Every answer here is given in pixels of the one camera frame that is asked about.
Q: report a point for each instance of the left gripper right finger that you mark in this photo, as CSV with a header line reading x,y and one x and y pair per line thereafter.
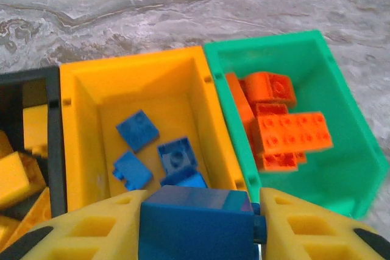
x,y
274,241

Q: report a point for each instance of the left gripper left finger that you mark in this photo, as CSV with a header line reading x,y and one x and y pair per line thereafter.
x,y
131,235

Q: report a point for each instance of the blue lego brick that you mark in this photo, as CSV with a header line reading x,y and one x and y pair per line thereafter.
x,y
132,170
138,130
198,223
186,181
176,156

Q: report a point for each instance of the orange lego brick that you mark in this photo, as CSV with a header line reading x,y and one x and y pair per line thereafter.
x,y
271,89
278,161
239,104
272,109
292,132

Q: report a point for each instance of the yellow lego brick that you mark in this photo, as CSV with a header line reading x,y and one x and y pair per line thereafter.
x,y
6,226
15,177
35,126
35,211
3,144

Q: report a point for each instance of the green plastic bin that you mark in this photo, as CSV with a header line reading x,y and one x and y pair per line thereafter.
x,y
341,165

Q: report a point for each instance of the black plastic bin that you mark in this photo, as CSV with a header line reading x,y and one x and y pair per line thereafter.
x,y
56,150

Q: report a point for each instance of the yellow plastic bin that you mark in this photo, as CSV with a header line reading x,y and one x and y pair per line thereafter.
x,y
137,83

